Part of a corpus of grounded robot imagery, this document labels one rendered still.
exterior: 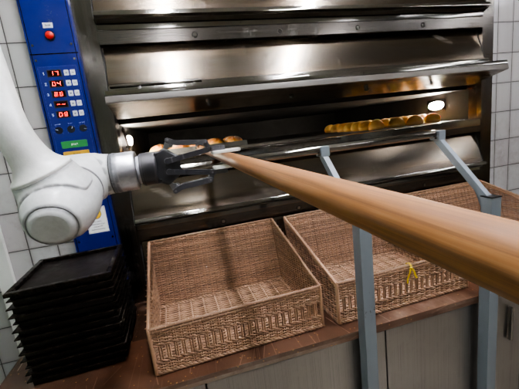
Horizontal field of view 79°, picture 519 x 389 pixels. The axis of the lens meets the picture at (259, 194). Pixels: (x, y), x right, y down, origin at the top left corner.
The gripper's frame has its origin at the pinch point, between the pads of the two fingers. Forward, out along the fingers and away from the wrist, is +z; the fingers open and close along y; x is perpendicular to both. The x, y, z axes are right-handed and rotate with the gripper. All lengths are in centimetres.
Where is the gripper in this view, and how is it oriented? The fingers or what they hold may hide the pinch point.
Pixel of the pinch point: (226, 158)
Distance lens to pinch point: 78.7
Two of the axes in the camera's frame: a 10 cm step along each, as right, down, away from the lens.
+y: 1.1, 9.7, 2.0
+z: 9.6, -1.6, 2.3
